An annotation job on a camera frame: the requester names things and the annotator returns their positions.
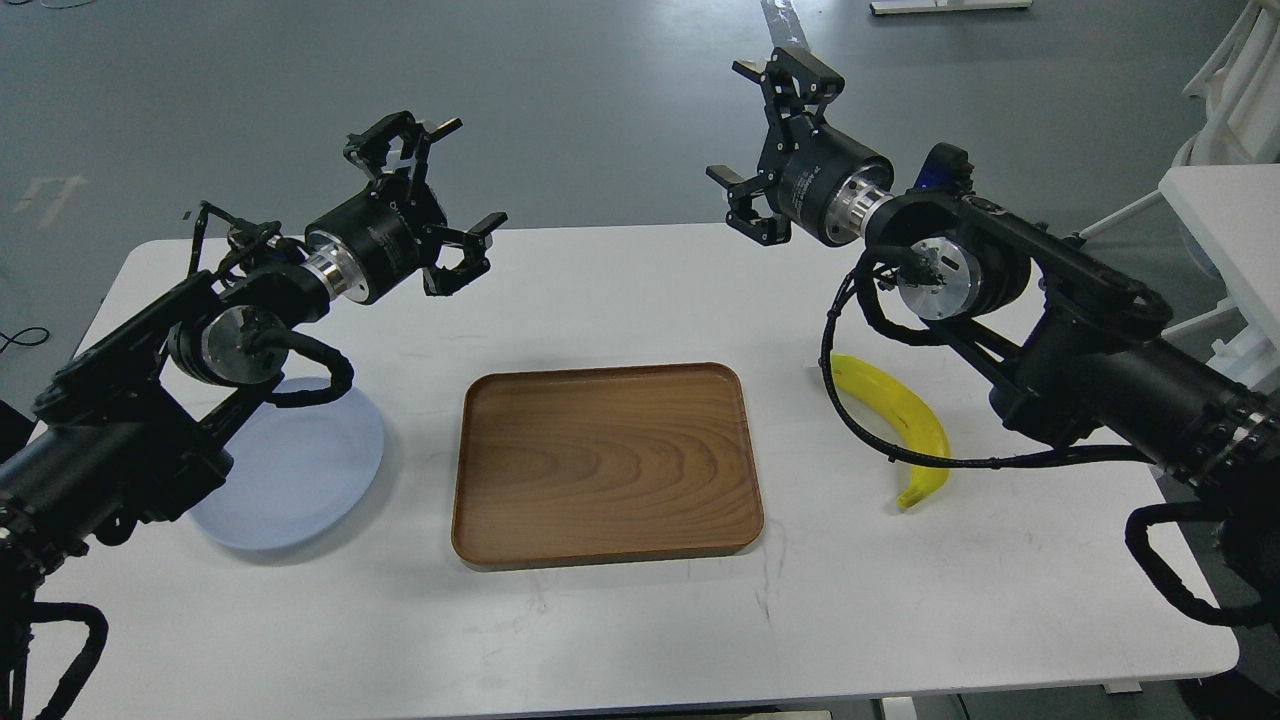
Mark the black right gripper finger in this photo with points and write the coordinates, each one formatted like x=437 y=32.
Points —
x=797 y=88
x=741 y=194

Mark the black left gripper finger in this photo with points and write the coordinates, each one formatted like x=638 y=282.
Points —
x=397 y=146
x=444 y=281

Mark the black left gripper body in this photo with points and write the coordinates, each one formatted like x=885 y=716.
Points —
x=366 y=246

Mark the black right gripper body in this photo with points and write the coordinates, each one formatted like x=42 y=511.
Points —
x=822 y=180

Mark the light blue round plate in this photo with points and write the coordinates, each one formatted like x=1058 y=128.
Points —
x=297 y=471

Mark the yellow banana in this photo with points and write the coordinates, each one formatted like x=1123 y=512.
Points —
x=918 y=427

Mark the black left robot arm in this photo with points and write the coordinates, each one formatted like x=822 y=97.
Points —
x=137 y=426

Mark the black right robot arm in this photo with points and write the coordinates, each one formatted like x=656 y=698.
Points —
x=1072 y=349

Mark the white table base far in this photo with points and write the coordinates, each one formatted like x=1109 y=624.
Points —
x=915 y=7

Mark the brown wooden tray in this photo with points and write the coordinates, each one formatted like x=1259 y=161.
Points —
x=623 y=464

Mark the white chair frame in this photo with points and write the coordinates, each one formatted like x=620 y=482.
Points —
x=1238 y=85

